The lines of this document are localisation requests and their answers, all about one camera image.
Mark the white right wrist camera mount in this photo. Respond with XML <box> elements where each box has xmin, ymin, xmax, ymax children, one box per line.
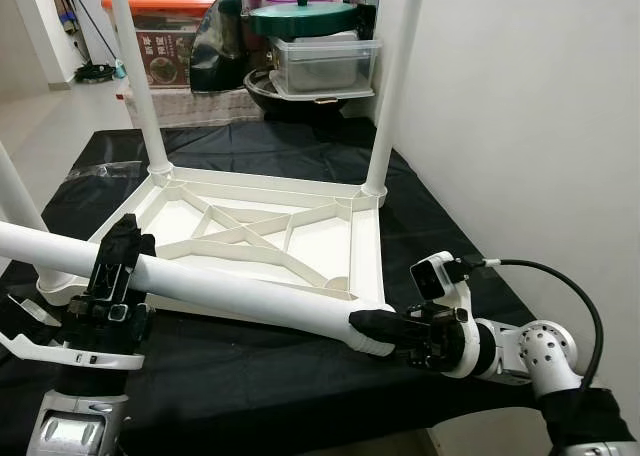
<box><xmin>410</xmin><ymin>253</ymin><xmax>483</xmax><ymax>379</ymax></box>

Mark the black table cloth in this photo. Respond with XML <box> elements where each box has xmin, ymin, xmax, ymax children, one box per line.
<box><xmin>0</xmin><ymin>116</ymin><xmax>561</xmax><ymax>447</ymax></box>

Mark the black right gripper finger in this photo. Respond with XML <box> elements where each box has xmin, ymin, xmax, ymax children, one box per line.
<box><xmin>347</xmin><ymin>308</ymin><xmax>433</xmax><ymax>354</ymax></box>

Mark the black round wok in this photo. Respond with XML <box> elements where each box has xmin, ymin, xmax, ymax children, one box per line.
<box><xmin>245</xmin><ymin>71</ymin><xmax>382</xmax><ymax>123</ymax></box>

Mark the clear plastic storage container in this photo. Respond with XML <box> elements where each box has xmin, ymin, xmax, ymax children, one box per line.
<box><xmin>270</xmin><ymin>31</ymin><xmax>384</xmax><ymax>98</ymax></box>

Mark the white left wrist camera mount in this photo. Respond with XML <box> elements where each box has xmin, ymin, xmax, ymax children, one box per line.
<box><xmin>0</xmin><ymin>291</ymin><xmax>150</xmax><ymax>370</ymax></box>

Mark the beige cloth covered bench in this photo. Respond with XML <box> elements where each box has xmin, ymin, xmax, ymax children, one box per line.
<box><xmin>125</xmin><ymin>81</ymin><xmax>262</xmax><ymax>128</ymax></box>

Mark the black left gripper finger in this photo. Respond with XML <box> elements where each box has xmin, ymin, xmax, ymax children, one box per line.
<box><xmin>88</xmin><ymin>214</ymin><xmax>159</xmax><ymax>299</ymax></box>

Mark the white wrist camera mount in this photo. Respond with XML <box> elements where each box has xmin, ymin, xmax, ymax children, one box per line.
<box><xmin>410</xmin><ymin>253</ymin><xmax>483</xmax><ymax>379</ymax></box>
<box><xmin>0</xmin><ymin>291</ymin><xmax>150</xmax><ymax>370</ymax></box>

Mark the clear tape strip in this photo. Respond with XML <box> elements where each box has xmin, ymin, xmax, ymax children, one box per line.
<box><xmin>65</xmin><ymin>166</ymin><xmax>107</xmax><ymax>183</ymax></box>

